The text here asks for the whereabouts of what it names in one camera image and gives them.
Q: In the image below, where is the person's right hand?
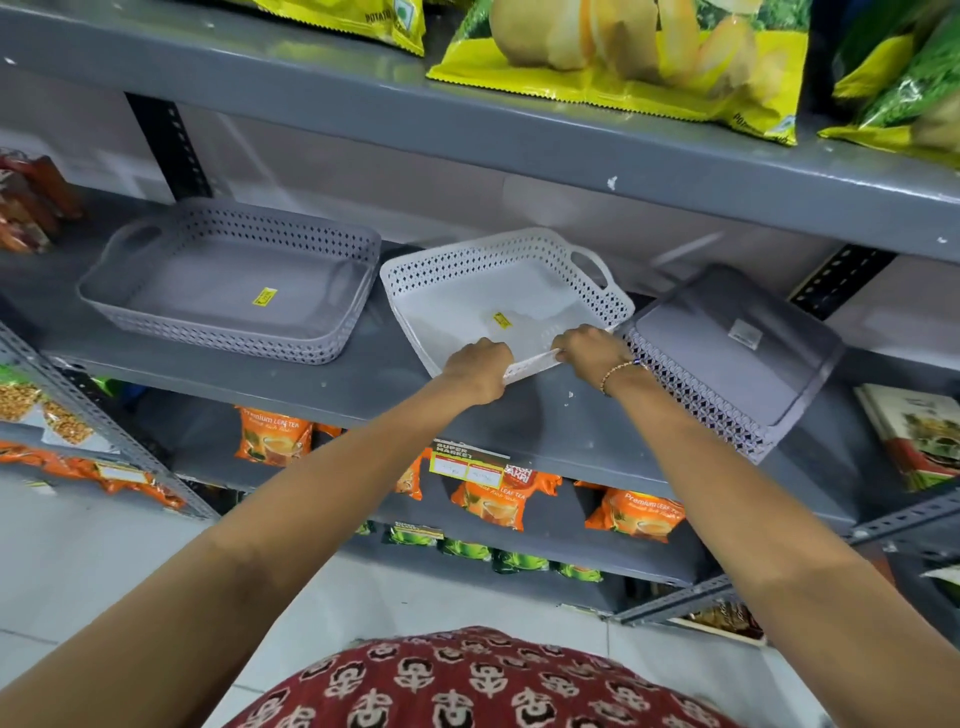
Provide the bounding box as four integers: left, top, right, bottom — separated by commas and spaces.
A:
551, 324, 639, 395

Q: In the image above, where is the person's left hand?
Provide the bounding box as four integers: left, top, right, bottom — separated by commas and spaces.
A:
438, 337, 515, 408

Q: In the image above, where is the white perforated plastic basket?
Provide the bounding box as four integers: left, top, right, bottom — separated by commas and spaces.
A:
379, 227, 637, 386

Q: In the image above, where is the grey perforated plastic basket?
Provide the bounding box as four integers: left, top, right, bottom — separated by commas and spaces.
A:
620, 263, 847, 464
77, 197, 382, 367

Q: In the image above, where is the grey metal shelf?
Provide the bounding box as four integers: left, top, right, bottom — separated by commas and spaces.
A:
0, 0, 960, 628

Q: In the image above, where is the person's right forearm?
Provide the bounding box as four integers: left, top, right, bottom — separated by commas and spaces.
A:
603, 363, 960, 728

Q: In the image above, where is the person's left forearm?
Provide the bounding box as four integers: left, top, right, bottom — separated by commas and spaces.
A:
0, 374, 505, 728

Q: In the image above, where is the yellow white price label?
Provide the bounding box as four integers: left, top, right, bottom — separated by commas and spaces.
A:
428, 438, 535, 490

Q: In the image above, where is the row of green tea packets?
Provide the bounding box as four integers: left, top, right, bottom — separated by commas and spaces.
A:
352, 521, 605, 585

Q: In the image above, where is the row of orange tea packets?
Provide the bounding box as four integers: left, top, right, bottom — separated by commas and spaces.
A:
234, 404, 688, 545

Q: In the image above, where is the yellow chip bag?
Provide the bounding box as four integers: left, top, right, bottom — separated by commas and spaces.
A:
425, 0, 813, 148
251, 0, 427, 58
817, 0, 960, 170

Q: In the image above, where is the brown chocolate box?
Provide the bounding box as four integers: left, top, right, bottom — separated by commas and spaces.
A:
669, 602, 768, 646

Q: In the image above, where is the red patterned garment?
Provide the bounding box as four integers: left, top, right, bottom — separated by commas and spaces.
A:
224, 626, 740, 728

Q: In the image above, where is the grey perforated metal rack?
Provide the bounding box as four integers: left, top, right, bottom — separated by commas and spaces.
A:
0, 67, 219, 523
824, 247, 960, 646

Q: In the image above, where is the white box with tree picture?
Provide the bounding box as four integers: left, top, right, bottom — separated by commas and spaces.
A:
854, 382, 960, 494

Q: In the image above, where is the green white snack packet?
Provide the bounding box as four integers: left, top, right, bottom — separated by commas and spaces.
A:
41, 399, 97, 449
0, 363, 44, 425

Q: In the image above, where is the row of flat orange sachets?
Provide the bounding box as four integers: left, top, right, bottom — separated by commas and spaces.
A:
0, 440, 187, 511

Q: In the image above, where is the gold bead bracelet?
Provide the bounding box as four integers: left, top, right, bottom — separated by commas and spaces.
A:
598, 357, 650, 397

